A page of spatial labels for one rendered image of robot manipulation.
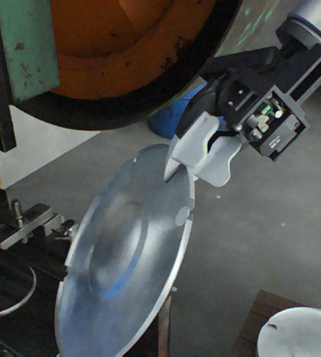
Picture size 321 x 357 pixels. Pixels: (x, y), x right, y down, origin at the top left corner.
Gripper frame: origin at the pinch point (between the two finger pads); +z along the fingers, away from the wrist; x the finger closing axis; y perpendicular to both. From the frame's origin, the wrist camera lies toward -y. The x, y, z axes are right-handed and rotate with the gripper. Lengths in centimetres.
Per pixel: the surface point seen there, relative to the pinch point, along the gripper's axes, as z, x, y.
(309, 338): 16, 74, -14
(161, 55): -9.3, 1.8, -27.9
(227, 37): -17.1, 2.1, -15.6
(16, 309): 33.6, 2.8, -9.5
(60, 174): 75, 71, -179
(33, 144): 72, 51, -189
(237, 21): -19.5, 1.3, -15.1
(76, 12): -4.7, -8.7, -46.3
